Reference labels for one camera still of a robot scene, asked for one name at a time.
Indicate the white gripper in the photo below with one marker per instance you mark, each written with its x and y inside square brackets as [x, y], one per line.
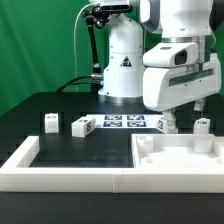
[164, 89]

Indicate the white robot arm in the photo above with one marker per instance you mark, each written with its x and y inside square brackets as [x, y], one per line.
[152, 22]

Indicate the paper sheet with AprilTags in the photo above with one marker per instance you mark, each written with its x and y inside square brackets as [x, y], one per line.
[125, 121]

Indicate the white U-shaped obstacle fence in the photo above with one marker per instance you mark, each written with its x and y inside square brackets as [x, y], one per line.
[16, 175]

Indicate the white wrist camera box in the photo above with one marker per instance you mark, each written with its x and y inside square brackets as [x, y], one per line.
[171, 55]

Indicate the overhead camera bar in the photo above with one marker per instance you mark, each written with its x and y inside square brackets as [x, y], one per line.
[116, 6]

